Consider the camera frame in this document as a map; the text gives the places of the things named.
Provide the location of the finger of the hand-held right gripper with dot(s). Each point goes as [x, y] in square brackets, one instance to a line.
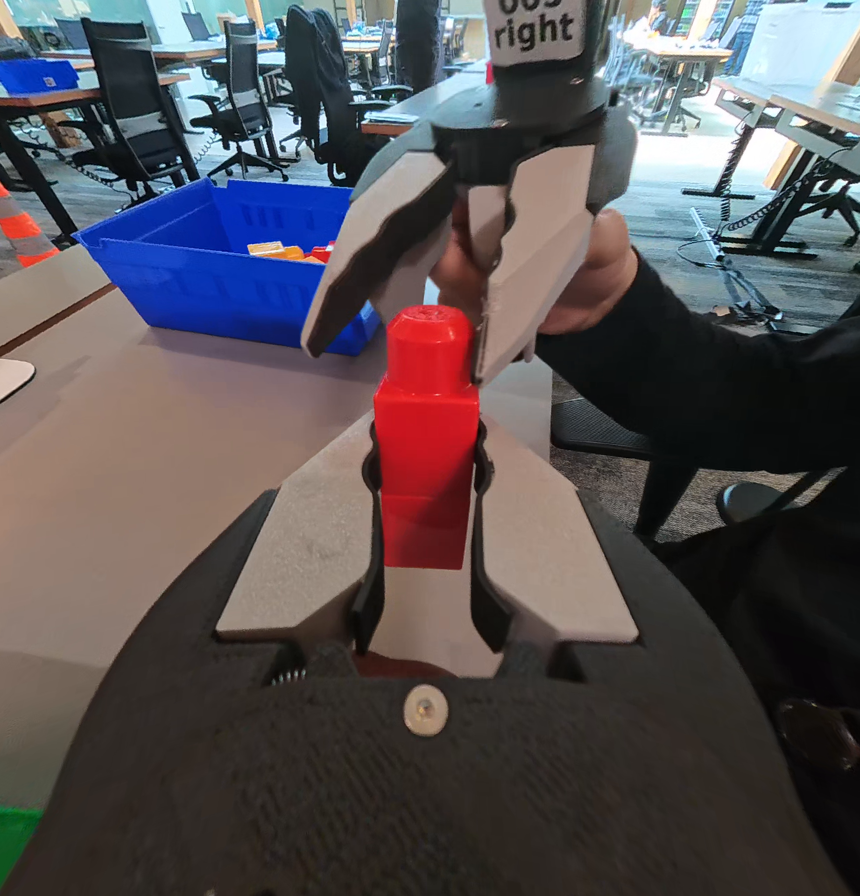
[381, 245]
[535, 252]

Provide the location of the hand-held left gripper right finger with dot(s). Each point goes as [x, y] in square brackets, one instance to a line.
[556, 560]

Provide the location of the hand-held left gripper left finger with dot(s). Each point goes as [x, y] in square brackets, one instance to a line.
[297, 560]

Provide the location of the pile of mixed mega blocks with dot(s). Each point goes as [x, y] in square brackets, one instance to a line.
[283, 252]

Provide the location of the red mega block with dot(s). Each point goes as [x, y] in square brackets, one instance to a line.
[427, 420]
[427, 532]

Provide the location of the blue plastic bin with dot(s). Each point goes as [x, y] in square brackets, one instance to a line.
[34, 76]
[192, 273]

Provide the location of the person's right forearm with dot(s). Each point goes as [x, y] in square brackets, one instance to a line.
[710, 378]

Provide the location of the person's right hand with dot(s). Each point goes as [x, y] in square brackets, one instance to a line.
[584, 280]

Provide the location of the wooden office desk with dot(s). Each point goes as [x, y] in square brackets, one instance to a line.
[675, 56]
[808, 119]

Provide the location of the black office chair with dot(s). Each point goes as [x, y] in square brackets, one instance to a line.
[640, 448]
[241, 98]
[136, 119]
[332, 91]

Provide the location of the wooden document stand white base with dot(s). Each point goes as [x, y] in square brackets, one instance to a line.
[3, 381]

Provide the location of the orange traffic cone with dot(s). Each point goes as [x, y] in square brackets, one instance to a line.
[17, 224]

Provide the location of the green plastic bin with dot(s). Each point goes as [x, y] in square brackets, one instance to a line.
[7, 847]

